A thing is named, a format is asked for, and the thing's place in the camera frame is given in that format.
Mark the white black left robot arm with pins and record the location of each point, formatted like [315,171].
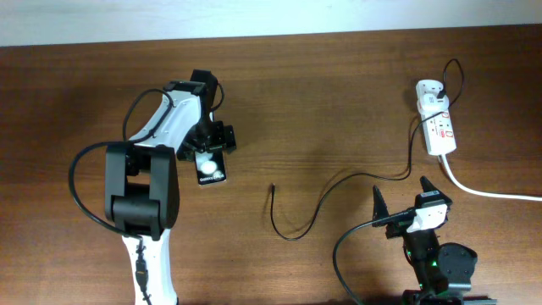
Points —
[142,185]

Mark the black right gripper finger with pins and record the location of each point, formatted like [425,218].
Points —
[380,210]
[431,195]

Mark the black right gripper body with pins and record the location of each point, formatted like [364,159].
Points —
[418,243]

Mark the black Galaxy smartphone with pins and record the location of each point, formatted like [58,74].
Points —
[210,168]

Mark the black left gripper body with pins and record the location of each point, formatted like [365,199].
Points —
[207,134]

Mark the white power strip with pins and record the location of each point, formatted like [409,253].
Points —
[438,132]

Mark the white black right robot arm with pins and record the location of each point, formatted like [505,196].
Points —
[443,271]

